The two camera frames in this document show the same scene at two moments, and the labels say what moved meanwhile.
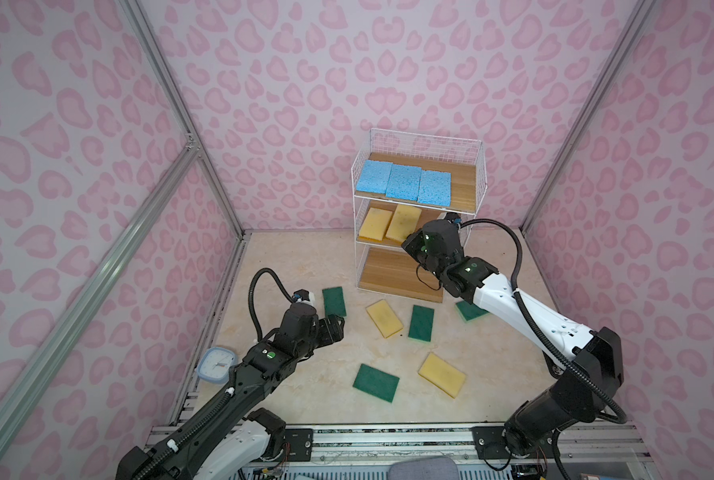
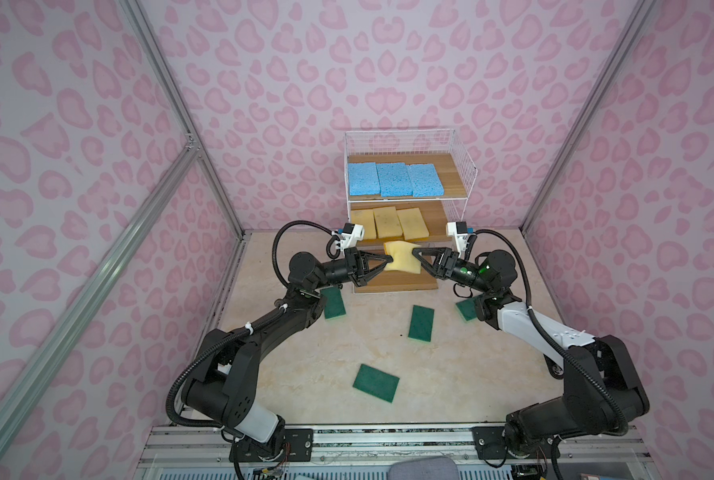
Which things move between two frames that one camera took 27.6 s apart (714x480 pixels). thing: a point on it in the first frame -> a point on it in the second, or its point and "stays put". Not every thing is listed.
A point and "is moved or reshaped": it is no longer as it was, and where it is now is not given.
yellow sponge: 442,375 -> 402,255
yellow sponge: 382,314 -> 413,224
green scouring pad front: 377,383 stays put
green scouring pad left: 334,303 stays put
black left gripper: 336,327 -> 356,268
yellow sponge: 404,223 -> 387,222
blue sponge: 404,182 is moved or reshaped
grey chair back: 434,468 stays put
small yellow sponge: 375,224 is moved or reshaped
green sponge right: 470,311 stays put
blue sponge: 435,188 is moved or reshaped
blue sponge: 374,176 is moved or reshaped
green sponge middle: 421,323 stays put
